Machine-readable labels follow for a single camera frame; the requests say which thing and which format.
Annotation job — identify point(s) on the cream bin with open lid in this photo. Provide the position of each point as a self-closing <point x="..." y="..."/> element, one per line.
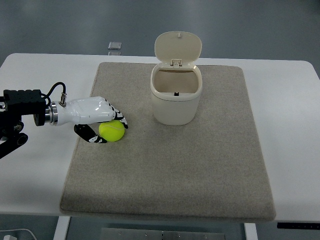
<point x="176" y="82"/>

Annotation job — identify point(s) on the black table control panel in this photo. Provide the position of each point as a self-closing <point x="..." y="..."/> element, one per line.
<point x="298" y="225"/>

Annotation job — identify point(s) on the yellow tennis ball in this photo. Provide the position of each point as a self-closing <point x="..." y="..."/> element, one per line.
<point x="111" y="131"/>

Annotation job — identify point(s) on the beige felt mat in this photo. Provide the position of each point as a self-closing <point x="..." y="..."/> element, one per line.
<point x="211" y="168"/>

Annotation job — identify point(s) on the white table leg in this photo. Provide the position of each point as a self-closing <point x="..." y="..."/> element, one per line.
<point x="62" y="227"/>
<point x="250" y="231"/>

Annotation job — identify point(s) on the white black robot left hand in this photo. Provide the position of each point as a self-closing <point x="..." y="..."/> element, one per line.
<point x="82" y="113"/>

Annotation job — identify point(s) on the white left table leg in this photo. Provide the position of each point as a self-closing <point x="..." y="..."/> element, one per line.
<point x="62" y="227"/>

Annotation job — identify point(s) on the silver floor socket plate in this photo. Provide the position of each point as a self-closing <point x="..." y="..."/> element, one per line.
<point x="114" y="45"/>

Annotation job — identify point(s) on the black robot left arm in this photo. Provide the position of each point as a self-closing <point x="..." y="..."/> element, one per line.
<point x="17" y="103"/>

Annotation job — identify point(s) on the white right table leg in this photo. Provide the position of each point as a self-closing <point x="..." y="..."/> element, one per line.
<point x="250" y="231"/>

